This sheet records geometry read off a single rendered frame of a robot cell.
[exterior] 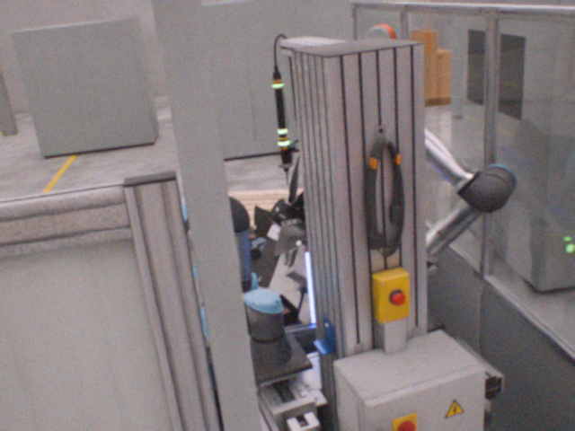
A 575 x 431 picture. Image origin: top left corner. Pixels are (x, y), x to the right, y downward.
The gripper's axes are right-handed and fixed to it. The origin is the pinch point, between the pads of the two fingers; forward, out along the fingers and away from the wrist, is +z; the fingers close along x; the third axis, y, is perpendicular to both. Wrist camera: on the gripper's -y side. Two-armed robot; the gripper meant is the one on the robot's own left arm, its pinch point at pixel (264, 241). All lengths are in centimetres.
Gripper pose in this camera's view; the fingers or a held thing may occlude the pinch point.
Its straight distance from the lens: 252.7
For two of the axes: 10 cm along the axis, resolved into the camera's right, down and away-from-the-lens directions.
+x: 1.7, 9.4, 3.0
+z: 6.8, -3.3, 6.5
